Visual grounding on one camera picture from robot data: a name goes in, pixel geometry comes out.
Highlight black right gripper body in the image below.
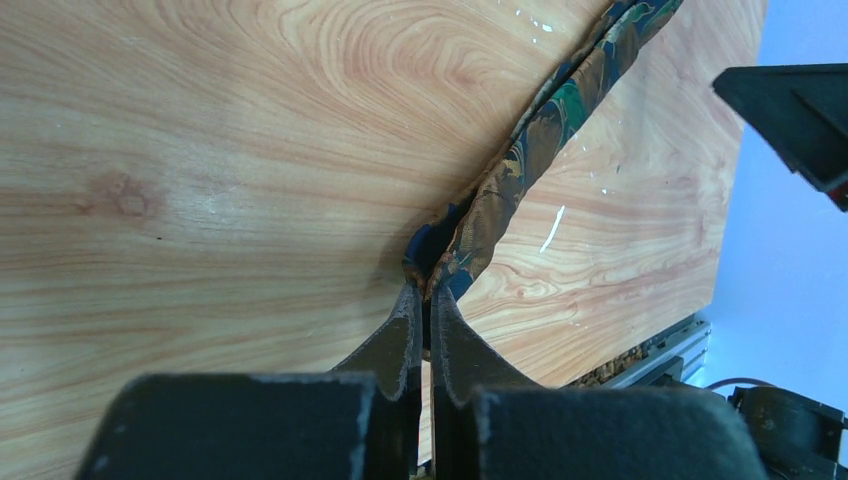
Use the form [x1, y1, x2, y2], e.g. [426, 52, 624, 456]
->
[712, 63, 847, 212]

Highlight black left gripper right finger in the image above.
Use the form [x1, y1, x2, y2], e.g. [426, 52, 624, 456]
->
[430, 286, 766, 479]

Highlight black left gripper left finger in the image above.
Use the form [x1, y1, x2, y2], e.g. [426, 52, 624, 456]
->
[76, 284, 422, 479]

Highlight dark patterned necktie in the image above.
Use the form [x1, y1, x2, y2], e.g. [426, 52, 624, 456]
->
[402, 0, 681, 301]

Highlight aluminium frame rail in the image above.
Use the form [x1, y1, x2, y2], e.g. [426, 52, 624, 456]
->
[567, 314, 712, 388]

